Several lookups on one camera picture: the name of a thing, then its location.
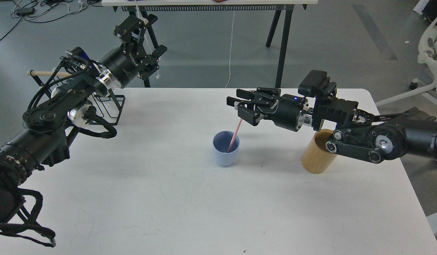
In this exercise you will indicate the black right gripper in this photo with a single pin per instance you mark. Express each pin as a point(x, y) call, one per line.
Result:
point(266, 104)

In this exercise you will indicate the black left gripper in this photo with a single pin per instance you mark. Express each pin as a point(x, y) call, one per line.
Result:
point(125, 65)

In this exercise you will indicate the pink chopstick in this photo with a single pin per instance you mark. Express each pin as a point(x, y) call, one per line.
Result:
point(234, 136)

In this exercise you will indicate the blue plastic cup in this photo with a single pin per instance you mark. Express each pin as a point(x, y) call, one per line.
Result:
point(224, 154)

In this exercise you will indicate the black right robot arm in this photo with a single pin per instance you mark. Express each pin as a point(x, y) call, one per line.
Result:
point(358, 134)

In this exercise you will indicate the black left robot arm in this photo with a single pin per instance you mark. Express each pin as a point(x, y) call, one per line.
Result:
point(59, 111)

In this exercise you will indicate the tan bamboo cylinder holder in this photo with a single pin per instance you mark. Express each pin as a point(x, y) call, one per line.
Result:
point(316, 158)

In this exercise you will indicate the background white table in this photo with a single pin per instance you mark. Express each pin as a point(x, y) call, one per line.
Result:
point(224, 44)

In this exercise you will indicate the white mug on rack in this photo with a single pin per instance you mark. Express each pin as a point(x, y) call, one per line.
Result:
point(63, 88)

